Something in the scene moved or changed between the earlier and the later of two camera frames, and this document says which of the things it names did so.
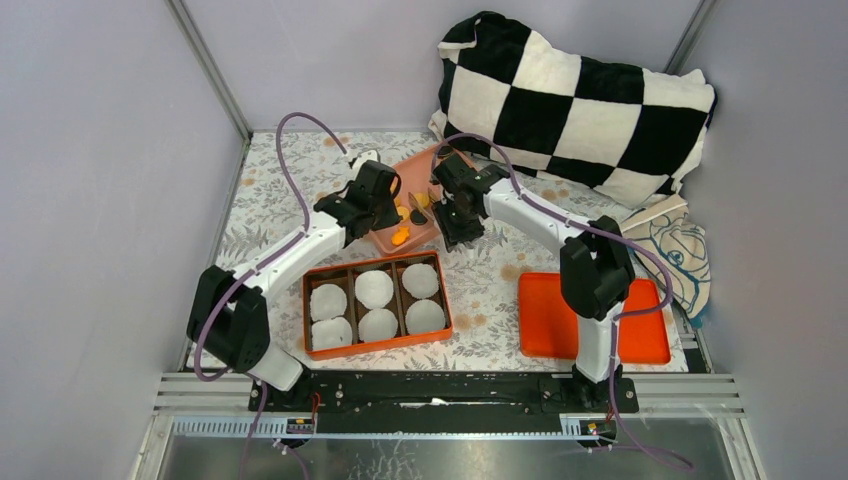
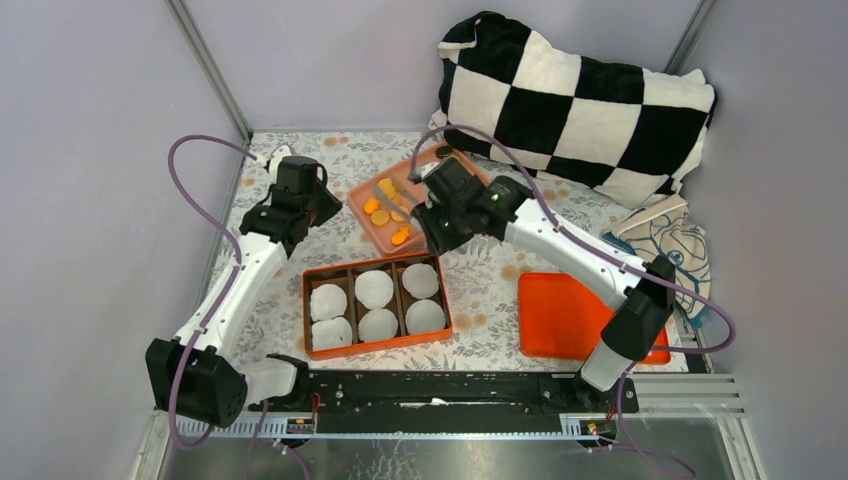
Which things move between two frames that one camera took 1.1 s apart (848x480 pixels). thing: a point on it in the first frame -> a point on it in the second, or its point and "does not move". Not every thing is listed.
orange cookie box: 375,305 does not move
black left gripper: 390,217 -> 330,203
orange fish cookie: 400,236 does not move
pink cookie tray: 413,200 does not move
